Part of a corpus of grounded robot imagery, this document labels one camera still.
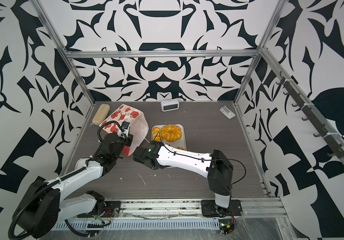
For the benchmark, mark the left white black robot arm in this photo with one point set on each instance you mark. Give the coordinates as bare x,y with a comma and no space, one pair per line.
46,203

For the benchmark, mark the white perforated cable duct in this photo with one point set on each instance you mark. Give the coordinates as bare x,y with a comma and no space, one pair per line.
142,224

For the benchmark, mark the grey wall hook rack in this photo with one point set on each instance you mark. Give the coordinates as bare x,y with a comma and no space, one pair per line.
313,115

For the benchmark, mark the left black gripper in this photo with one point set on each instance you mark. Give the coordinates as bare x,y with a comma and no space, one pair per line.
128,139

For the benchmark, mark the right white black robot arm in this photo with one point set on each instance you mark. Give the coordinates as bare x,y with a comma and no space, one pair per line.
215,167

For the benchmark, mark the small green circuit board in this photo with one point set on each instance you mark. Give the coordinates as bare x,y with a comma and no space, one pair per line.
227,226

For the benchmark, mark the beige glasses case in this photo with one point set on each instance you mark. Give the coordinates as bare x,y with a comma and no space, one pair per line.
101,114

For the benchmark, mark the yellow fake braided bread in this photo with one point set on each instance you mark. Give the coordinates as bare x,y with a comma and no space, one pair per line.
171,133

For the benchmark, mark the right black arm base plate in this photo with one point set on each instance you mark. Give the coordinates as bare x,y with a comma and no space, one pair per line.
209,209

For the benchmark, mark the white plastic tray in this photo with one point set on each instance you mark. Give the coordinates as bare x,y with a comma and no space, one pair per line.
179,143

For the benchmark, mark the white digital alarm clock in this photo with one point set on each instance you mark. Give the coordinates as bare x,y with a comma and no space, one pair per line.
170,105

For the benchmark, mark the pale fake bread roll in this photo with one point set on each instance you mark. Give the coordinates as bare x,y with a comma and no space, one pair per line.
156,134

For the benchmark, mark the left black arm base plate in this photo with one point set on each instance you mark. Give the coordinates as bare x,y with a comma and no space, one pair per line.
104,210

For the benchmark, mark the small white remote device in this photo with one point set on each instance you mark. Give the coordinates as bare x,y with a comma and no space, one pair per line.
227,112

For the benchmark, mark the red white paper bag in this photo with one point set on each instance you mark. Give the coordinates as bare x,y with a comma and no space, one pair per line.
138,126

